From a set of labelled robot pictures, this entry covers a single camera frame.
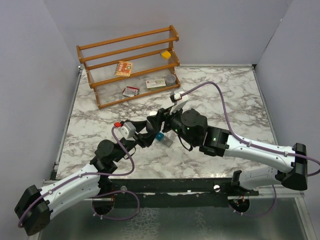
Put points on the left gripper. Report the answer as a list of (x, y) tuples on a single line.
[(146, 139)]

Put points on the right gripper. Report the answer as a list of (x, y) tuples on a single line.
[(166, 115)]

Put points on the white pill bottle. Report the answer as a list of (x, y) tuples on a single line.
[(150, 121)]

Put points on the blue and grey pill organizer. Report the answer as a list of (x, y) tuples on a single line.
[(166, 140)]

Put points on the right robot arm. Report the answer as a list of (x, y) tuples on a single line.
[(283, 165)]

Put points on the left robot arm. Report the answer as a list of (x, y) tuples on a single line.
[(38, 206)]

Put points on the green white medicine box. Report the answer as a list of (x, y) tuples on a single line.
[(155, 84)]

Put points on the clear round plastic jar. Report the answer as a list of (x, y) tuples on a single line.
[(170, 80)]

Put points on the red white medicine box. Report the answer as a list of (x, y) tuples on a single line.
[(130, 91)]

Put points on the orange spiral notebook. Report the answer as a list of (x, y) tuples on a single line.
[(123, 69)]

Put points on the wooden three-tier shelf rack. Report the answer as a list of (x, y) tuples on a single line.
[(154, 51)]

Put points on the yellow lidded small jar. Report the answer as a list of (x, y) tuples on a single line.
[(165, 55)]

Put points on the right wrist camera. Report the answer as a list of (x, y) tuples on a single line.
[(178, 100)]

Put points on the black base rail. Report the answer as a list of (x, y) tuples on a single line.
[(166, 201)]

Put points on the aluminium frame rail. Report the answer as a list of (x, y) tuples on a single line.
[(280, 192)]

